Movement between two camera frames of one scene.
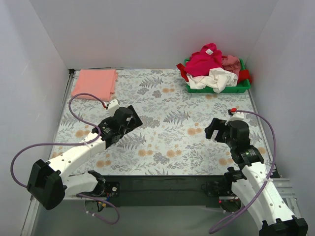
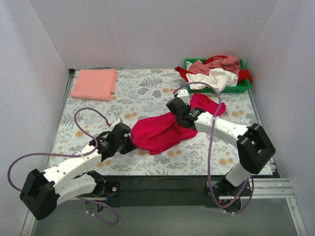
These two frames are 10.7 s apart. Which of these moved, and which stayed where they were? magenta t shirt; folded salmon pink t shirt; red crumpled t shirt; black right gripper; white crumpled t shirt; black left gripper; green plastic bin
Moved: magenta t shirt; black right gripper; black left gripper
Stayed: green plastic bin; folded salmon pink t shirt; red crumpled t shirt; white crumpled t shirt
